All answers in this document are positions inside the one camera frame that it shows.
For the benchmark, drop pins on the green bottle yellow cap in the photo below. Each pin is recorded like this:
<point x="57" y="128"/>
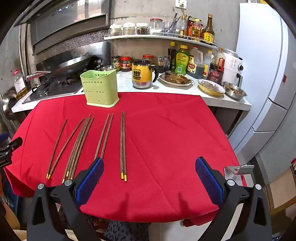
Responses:
<point x="182" y="60"/>

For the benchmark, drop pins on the white wall shelf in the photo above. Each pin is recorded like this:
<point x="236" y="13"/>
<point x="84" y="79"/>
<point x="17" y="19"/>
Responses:
<point x="138" y="37"/>

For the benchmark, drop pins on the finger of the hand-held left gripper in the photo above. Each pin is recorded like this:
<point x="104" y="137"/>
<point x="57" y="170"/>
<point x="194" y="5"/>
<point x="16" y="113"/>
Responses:
<point x="15" y="143"/>

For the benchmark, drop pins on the clear utensil cup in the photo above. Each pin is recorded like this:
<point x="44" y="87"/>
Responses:
<point x="170" y="30"/>

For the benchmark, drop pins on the wooden box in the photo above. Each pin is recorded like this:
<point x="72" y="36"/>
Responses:
<point x="279" y="190"/>

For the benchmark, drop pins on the steel bowl with food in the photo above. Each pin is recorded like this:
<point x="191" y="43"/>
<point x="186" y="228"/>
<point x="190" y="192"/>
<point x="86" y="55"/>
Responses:
<point x="234" y="91"/>

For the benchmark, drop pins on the white wall socket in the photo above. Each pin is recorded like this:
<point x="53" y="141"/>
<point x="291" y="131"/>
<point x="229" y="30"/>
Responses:
<point x="181" y="3"/>

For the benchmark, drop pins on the gas stove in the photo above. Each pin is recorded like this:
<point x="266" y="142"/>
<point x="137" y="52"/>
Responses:
<point x="57" y="92"/>

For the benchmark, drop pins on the gold cap bottle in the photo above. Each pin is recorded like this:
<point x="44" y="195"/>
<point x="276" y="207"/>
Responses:
<point x="183" y="27"/>

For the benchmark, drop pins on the white air fryer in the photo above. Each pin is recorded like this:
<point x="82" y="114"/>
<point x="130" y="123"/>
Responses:
<point x="232" y="67"/>

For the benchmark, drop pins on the metal bracket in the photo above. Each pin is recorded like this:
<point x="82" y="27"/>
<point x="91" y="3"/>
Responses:
<point x="245" y="169"/>

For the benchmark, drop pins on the yellow cooking oil bottle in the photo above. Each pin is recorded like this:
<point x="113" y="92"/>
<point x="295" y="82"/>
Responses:
<point x="197" y="31"/>

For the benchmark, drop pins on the dark soy sauce bottle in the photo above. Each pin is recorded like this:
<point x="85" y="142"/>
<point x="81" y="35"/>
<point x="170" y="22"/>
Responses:
<point x="172" y="58"/>

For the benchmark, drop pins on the green label jar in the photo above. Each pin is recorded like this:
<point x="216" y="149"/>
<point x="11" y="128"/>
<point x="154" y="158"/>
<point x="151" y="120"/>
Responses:
<point x="116" y="63"/>

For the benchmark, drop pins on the set of wooden chopsticks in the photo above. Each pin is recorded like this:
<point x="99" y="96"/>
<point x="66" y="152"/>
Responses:
<point x="122" y="143"/>

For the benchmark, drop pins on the red lid glass jar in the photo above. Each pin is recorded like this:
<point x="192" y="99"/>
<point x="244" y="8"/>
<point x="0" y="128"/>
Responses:
<point x="156" y="27"/>

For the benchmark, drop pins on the steel range hood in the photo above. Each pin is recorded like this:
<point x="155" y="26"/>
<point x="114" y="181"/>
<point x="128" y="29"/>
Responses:
<point x="69" y="25"/>

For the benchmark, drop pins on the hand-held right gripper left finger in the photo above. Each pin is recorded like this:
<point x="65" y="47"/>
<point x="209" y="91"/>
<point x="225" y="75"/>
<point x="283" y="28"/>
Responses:
<point x="91" y="178"/>

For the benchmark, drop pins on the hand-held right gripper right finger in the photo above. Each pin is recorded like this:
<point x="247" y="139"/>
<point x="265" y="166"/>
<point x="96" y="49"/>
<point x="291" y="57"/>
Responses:
<point x="209" y="179"/>

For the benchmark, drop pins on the steel wok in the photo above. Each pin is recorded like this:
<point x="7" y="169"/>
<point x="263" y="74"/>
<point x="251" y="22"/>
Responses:
<point x="69" y="64"/>

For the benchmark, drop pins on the white refrigerator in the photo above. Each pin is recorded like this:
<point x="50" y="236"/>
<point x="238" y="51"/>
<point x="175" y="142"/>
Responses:
<point x="259" y="58"/>

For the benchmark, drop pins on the white lid spice jar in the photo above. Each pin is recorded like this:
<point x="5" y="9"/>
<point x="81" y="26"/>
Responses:
<point x="129" y="29"/>
<point x="142" y="29"/>
<point x="115" y="30"/>

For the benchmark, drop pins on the dark liquid jug red cap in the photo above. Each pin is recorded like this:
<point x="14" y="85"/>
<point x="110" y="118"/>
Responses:
<point x="195" y="67"/>

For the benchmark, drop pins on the green plastic chopstick holder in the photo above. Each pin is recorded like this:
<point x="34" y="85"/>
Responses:
<point x="99" y="92"/>

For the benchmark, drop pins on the tall brown bottle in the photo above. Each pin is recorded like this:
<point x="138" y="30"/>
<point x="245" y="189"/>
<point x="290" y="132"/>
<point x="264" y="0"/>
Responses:
<point x="209" y="34"/>

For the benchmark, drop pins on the large oil bottle red cap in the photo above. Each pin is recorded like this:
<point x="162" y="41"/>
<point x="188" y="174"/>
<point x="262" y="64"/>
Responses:
<point x="20" y="88"/>

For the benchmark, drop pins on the white jug yellow label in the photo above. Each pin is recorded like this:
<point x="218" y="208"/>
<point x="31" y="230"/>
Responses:
<point x="208" y="62"/>

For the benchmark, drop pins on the red seasoning packet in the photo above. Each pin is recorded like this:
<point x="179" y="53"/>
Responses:
<point x="190" y="25"/>

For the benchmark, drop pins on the leopard print pants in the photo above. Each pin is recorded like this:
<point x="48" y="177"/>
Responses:
<point x="124" y="231"/>

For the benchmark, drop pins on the red lid sauce jar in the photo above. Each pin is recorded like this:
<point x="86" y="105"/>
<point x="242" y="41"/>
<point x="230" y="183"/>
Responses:
<point x="125" y="66"/>
<point x="148" y="59"/>

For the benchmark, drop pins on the plate of cooked food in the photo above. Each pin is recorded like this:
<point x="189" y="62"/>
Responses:
<point x="175" y="79"/>

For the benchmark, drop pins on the small steel bowl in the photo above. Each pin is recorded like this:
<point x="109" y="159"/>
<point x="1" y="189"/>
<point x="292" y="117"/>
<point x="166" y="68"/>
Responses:
<point x="108" y="68"/>

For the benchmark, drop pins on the red tablecloth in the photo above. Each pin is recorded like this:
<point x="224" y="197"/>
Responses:
<point x="161" y="139"/>

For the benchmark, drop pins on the yellow-rimmed oval dish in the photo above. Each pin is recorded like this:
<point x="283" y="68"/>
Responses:
<point x="211" y="87"/>

